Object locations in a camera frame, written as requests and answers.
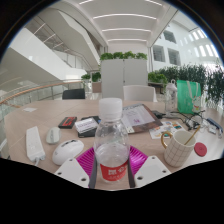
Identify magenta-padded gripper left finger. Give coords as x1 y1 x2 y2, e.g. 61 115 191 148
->
54 146 99 190

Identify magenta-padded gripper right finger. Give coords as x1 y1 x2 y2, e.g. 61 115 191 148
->
127 145 172 189

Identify clear red-labelled water bottle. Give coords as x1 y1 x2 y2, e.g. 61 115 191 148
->
93 97 131 184

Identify white computer mouse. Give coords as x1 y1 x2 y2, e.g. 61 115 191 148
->
51 138 85 166

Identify white grid-pattern mug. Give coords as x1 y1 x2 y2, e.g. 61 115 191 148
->
160 129 198 168

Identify black notebook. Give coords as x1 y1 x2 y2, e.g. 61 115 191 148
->
77 115 102 139

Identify small grey-white oval mouse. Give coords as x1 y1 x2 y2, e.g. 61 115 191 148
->
45 126 62 145

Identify colourful sticker sheet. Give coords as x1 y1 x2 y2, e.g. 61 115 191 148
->
148 120 186 140

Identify white power strip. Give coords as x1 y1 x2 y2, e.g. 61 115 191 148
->
25 125 46 163

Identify white card box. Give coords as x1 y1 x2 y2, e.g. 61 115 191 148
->
74 117 99 135

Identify red and black small box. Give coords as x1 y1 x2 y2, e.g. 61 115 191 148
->
58 115 78 130

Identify flat round red coaster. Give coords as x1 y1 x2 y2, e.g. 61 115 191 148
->
193 141 208 158

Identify brown clipboard with papers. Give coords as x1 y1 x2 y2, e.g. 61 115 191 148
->
120 103 164 135

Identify black power adapter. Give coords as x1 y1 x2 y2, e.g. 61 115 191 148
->
151 109 167 120

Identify clear white-lidded drink jug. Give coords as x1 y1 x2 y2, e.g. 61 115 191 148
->
164 79 178 114

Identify white paper slip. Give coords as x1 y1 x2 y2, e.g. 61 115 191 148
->
22 106 38 113

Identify black chair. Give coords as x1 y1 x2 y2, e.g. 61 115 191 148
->
61 88 86 101

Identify white chair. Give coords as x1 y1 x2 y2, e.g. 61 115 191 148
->
122 84 158 103

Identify green tote bag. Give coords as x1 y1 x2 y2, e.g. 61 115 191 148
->
176 79 203 115

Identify glass railing with wooden handrail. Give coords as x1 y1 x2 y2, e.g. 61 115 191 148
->
0 79 91 158

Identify white cabinet topped with plants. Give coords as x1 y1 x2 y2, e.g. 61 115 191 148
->
99 50 149 100

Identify potted green plants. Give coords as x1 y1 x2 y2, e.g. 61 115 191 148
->
80 71 102 94

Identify green plant hedge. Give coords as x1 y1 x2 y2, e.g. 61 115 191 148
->
147 63 224 108

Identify ceiling light strips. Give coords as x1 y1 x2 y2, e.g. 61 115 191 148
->
78 0 163 43

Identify white power strip cable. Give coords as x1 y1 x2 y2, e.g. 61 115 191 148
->
33 155 45 167

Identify tangled black cables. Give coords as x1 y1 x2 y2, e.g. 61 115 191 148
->
169 111 214 132

